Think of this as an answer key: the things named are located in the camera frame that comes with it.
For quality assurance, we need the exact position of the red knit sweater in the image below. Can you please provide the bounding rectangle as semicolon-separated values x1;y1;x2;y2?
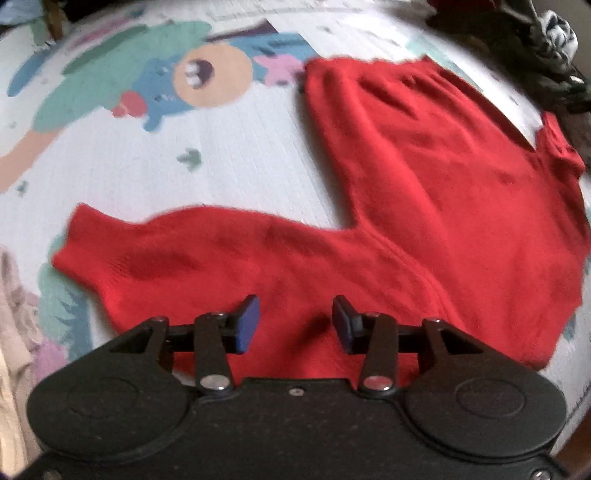
52;58;590;380

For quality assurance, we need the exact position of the dark clothes pile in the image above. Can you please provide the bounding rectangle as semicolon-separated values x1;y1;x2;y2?
424;0;591;167

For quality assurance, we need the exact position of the cream folded garment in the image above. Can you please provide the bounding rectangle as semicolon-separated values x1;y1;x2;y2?
1;249;42;475

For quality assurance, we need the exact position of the cartoon printed play mat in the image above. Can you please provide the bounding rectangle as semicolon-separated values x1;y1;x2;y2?
1;1;590;433

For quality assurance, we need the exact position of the grey hooded sweatshirt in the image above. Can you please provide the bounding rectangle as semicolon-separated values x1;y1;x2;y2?
530;10;579;74

